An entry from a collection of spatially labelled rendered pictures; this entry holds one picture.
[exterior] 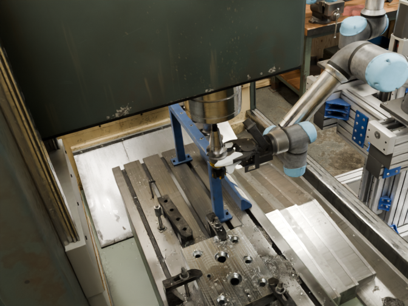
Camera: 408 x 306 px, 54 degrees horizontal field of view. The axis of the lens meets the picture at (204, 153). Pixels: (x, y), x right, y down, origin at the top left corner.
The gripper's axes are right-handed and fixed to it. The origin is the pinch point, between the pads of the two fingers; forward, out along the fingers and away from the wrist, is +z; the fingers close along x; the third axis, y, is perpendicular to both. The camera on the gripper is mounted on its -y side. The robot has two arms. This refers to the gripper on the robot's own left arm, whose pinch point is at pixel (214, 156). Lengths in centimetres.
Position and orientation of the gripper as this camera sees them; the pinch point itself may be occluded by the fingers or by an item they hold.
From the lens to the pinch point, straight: 121.1
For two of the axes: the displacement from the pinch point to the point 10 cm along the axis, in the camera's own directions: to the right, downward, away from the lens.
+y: 0.8, 8.0, 5.9
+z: -9.2, 2.9, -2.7
